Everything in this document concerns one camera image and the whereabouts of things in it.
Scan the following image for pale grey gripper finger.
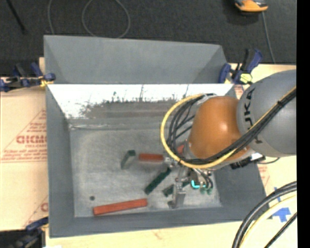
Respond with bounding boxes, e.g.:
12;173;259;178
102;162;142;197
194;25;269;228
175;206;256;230
167;187;177;209
175;184;187;208

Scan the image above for long red-brown flat block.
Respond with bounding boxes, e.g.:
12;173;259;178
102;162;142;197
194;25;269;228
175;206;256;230
92;198;149;216

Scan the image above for grey metal bin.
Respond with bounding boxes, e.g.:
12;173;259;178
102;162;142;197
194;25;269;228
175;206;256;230
43;35;271;237

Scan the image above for brown cardboard board, red print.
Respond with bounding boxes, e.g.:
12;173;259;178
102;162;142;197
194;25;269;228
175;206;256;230
0;57;50;233

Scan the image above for black cylinder on white bracket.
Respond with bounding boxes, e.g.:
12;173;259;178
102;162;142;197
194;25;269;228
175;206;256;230
229;152;265;170

